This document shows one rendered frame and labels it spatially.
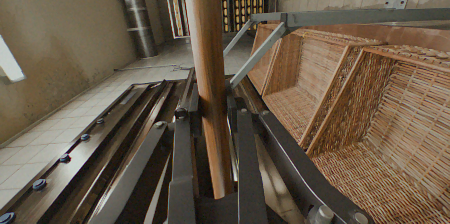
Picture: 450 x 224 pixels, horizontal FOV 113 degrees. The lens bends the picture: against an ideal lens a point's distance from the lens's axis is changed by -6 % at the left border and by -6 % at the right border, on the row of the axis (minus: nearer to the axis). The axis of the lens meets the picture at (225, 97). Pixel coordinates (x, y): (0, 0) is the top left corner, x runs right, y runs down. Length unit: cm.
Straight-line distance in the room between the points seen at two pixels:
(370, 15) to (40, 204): 144
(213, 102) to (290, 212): 57
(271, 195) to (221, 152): 53
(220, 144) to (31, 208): 96
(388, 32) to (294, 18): 35
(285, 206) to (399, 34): 69
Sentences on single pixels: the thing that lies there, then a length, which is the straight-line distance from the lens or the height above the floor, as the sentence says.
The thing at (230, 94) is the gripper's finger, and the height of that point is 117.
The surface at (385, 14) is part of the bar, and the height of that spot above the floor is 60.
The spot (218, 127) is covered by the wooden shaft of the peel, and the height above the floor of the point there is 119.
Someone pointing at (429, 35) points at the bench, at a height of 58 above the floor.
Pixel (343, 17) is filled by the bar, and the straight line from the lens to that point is 69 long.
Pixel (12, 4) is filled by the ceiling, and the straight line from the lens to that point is 199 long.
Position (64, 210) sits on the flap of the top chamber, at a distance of 97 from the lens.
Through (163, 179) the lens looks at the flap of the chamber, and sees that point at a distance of 62.
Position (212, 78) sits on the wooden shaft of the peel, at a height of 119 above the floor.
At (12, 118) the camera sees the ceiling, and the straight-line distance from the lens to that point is 178.
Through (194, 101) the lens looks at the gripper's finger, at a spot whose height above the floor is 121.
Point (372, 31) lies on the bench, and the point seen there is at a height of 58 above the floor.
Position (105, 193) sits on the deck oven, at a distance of 89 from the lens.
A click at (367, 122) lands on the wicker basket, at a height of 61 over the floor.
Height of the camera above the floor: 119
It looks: 3 degrees down
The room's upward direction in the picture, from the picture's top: 96 degrees counter-clockwise
